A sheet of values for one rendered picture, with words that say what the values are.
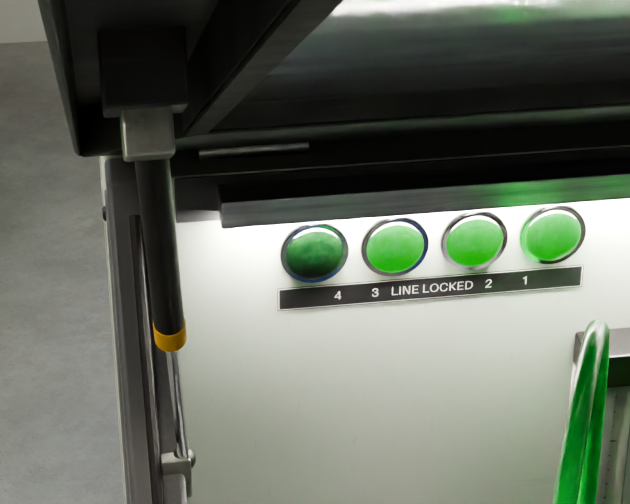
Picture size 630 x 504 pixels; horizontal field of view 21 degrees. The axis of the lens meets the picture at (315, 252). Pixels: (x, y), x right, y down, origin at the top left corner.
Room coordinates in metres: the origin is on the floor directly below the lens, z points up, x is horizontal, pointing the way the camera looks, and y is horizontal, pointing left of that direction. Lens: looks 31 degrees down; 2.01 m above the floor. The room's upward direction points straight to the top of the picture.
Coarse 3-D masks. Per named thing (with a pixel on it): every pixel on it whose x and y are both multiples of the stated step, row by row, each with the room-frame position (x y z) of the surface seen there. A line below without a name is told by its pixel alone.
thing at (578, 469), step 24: (600, 336) 0.89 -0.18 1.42; (600, 360) 0.87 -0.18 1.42; (576, 384) 0.84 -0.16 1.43; (600, 384) 0.99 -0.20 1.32; (576, 408) 0.82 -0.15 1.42; (600, 408) 1.00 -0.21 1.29; (576, 432) 0.80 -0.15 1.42; (600, 432) 1.01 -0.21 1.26; (576, 456) 0.78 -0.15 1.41; (576, 480) 0.77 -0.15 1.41
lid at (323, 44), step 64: (64, 0) 0.62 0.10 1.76; (128, 0) 0.64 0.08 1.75; (192, 0) 0.65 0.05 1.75; (256, 0) 0.52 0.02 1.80; (320, 0) 0.43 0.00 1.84; (384, 0) 0.56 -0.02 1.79; (448, 0) 0.57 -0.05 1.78; (512, 0) 0.58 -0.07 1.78; (576, 0) 0.60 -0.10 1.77; (64, 64) 0.59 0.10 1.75; (128, 64) 0.71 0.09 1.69; (192, 64) 0.83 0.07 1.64; (256, 64) 0.57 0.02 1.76; (320, 64) 0.75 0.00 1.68; (384, 64) 0.77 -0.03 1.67; (448, 64) 0.79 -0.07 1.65; (512, 64) 0.82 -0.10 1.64; (576, 64) 0.85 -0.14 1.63; (128, 128) 0.70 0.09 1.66; (192, 128) 0.87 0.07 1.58; (256, 128) 0.92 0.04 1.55; (320, 128) 0.96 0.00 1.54; (384, 128) 1.01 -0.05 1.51; (448, 128) 1.06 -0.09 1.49
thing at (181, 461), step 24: (144, 168) 0.76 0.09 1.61; (168, 168) 0.77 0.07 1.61; (144, 192) 0.77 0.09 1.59; (168, 192) 0.77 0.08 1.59; (144, 216) 0.78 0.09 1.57; (168, 216) 0.78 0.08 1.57; (144, 240) 0.79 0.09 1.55; (168, 240) 0.79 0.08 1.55; (168, 264) 0.80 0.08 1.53; (168, 288) 0.81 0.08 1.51; (168, 312) 0.82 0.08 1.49; (168, 336) 0.83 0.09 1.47; (168, 360) 0.85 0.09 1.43; (168, 456) 0.91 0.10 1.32; (192, 456) 0.91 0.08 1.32
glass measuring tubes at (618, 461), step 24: (576, 336) 1.10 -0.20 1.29; (624, 336) 1.09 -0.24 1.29; (576, 360) 1.09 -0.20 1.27; (624, 360) 1.07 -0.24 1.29; (624, 384) 1.07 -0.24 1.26; (624, 408) 1.10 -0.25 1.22; (624, 432) 1.10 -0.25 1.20; (600, 456) 1.07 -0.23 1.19; (624, 456) 1.10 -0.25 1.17; (600, 480) 1.07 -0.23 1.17; (624, 480) 1.09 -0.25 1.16
